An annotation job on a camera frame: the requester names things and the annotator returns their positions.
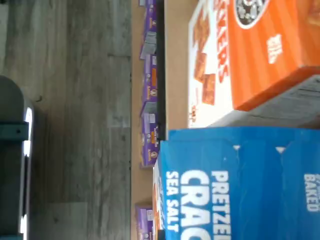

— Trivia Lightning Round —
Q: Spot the purple Annie's hidden veggies box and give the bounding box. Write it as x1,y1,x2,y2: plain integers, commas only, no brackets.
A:
139,53,159,117

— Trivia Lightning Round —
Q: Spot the orange and white cracker box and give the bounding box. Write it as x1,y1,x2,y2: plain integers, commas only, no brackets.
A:
187,0,320,130

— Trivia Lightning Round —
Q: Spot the wooden shelf board under purple boxes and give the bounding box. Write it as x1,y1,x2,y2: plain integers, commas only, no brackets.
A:
129,0,161,240

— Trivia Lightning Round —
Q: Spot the purple Annie's box orange label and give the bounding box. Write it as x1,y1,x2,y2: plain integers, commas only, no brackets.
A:
139,111,160,168

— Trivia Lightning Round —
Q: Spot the teal metal bracket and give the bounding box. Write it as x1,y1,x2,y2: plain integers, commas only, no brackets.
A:
0,121,30,142

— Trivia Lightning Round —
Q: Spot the purple Annie's box grey side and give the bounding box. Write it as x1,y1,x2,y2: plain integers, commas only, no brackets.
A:
138,0,158,60

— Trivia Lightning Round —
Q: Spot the blue and white pretzel box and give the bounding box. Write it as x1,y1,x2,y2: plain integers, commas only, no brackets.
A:
151,126,320,240

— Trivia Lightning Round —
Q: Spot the purple Annie's box brown label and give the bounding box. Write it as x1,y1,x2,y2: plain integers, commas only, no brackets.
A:
134,203,157,240

